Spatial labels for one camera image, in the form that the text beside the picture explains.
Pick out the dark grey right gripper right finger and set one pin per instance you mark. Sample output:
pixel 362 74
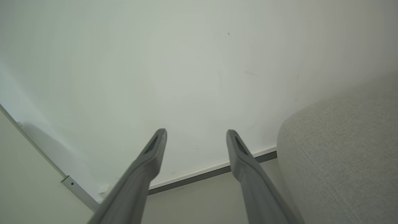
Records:
pixel 258 193

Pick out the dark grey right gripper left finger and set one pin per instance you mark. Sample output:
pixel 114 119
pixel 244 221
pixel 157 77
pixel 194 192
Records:
pixel 136 186

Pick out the dark baseboard strip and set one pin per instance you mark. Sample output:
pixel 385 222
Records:
pixel 202 176

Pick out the grey fabric sofa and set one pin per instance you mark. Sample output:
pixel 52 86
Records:
pixel 342 155

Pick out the beige partition panel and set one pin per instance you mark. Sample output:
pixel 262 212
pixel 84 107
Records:
pixel 28 186

